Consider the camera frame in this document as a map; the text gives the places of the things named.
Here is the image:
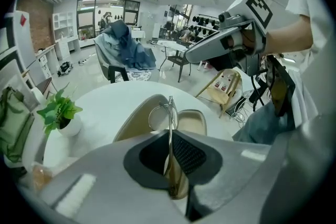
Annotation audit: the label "green plant in white pot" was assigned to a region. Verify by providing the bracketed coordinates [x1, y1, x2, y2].
[36, 82, 84, 137]

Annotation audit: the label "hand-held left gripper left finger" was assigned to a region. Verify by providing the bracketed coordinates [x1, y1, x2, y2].
[39, 129, 190, 224]

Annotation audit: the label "white round table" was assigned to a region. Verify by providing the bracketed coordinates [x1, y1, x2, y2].
[43, 80, 235, 167]

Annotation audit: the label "patterned seat cushion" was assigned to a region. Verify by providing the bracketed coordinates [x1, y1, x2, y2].
[115, 70, 153, 82]

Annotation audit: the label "blue cloth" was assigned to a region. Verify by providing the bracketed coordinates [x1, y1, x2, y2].
[94, 20, 158, 72]

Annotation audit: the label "person's right forearm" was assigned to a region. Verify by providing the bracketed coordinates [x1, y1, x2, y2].
[265, 14, 315, 56]

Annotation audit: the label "beige tray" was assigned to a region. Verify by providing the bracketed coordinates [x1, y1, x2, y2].
[112, 93, 208, 143]

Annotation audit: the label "person's white printed shirt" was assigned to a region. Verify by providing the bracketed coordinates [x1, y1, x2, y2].
[284, 0, 336, 125]

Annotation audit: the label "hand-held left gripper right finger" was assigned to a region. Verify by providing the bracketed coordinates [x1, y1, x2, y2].
[173, 130, 287, 224]

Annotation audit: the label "white drawer cabinet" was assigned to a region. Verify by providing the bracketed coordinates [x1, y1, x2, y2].
[35, 44, 60, 80]

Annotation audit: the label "green tote bag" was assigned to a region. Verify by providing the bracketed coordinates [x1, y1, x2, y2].
[0, 86, 35, 164]

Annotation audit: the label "table with white cloth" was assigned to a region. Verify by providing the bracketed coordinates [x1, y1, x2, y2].
[130, 29, 146, 42]

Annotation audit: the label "eyeglasses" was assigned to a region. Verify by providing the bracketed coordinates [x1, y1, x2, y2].
[148, 95, 190, 200]

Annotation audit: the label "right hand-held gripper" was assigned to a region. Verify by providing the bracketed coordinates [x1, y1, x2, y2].
[183, 0, 274, 77]

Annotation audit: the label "small glass bottle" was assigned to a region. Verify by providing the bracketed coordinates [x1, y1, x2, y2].
[31, 162, 54, 193]

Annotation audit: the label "white hutch cabinet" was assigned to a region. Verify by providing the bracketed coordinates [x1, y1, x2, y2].
[52, 11, 81, 61]

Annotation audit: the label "grey chair with black legs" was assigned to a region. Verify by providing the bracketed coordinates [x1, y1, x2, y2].
[93, 34, 159, 84]

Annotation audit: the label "black bag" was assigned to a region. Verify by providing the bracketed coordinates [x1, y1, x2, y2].
[57, 61, 75, 78]

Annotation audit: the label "wooden chair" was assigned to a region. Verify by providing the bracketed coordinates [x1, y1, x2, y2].
[195, 68, 243, 119]

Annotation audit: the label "patterned top metal table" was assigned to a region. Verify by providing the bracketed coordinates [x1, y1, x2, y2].
[157, 39, 193, 83]

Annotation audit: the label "row of black headsets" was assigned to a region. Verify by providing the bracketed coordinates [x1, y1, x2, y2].
[191, 14, 222, 38]

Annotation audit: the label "person's right hand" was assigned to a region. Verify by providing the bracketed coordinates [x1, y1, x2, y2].
[239, 29, 257, 49]

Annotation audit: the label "brown wooden stool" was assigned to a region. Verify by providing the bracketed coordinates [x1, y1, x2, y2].
[36, 77, 58, 98]

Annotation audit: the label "person's jeans leg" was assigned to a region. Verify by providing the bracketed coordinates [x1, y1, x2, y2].
[233, 102, 298, 145]

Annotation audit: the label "black framed window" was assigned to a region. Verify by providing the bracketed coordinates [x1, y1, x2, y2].
[76, 0, 140, 42]

